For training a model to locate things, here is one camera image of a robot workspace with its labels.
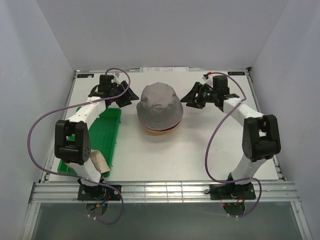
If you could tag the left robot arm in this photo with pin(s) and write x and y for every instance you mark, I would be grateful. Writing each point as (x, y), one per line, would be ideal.
(99, 99)

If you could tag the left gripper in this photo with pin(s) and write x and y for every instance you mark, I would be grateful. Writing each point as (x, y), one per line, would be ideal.
(130, 95)

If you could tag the green plastic tray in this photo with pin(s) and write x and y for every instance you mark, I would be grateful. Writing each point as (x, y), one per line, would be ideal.
(105, 135)

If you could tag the grey bucket hat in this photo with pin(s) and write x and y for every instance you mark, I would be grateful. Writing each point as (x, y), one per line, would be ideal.
(159, 102)

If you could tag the dark red bucket hat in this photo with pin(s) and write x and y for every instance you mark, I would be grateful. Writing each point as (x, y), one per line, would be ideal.
(160, 126)

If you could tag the yellow bucket hat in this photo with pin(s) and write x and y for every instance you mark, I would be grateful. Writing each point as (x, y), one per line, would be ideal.
(158, 132)

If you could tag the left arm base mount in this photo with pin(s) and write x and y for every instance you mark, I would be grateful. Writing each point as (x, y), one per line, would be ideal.
(97, 193)

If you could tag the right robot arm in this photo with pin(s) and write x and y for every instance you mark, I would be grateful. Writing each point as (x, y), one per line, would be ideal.
(260, 134)

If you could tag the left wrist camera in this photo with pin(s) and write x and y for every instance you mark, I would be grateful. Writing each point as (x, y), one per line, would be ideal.
(116, 78)

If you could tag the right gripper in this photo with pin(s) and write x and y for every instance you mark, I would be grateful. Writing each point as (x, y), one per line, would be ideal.
(190, 98)

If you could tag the aluminium table rail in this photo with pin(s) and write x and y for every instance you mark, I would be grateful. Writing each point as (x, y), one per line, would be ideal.
(157, 192)

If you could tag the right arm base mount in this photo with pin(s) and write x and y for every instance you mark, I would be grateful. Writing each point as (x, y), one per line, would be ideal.
(231, 191)

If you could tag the beige bucket hat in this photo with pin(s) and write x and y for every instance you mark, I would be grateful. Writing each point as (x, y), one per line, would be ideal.
(99, 162)

